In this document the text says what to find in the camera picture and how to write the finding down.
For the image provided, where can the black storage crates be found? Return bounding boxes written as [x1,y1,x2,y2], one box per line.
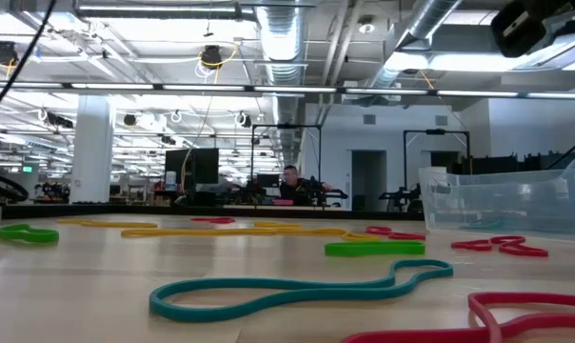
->
[451,150,575,176]

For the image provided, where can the long light bar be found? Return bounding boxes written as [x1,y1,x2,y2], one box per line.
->
[0,80,575,100]

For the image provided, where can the red rubber band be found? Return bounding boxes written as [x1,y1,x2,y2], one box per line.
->
[189,215,237,226]
[365,225,427,242]
[449,234,550,259]
[339,291,575,343]

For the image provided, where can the thick black cable loop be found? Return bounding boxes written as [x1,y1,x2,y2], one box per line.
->
[0,170,30,204]

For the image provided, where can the black metal gantry frame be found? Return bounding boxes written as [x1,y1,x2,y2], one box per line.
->
[249,123,324,194]
[402,128,472,192]

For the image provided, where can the person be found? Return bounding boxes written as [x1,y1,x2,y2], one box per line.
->
[277,164,335,207]

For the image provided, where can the green rubber band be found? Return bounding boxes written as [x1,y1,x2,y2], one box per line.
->
[0,223,61,245]
[324,240,426,258]

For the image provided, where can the long yellow rubber band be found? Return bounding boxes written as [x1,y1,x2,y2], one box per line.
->
[120,226,381,243]

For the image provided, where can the white column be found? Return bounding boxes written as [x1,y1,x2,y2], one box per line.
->
[68,93,117,205]

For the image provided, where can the teal rubber band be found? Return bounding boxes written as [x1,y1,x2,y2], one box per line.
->
[148,258,455,324]
[461,214,507,231]

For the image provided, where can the silver ventilation duct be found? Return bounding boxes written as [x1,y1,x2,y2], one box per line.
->
[251,0,312,166]
[366,0,465,94]

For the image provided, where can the black ceiling cable reel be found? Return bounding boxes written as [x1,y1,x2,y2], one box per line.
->
[0,40,20,67]
[199,44,225,71]

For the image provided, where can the black table frame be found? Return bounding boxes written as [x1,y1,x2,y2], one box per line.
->
[0,202,425,223]

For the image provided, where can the black computer monitor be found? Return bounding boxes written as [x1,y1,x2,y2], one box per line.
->
[164,147,221,194]

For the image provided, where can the clear plastic bin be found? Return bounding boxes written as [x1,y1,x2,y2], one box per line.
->
[417,152,575,245]

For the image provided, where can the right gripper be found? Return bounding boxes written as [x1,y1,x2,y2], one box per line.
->
[489,0,575,59]

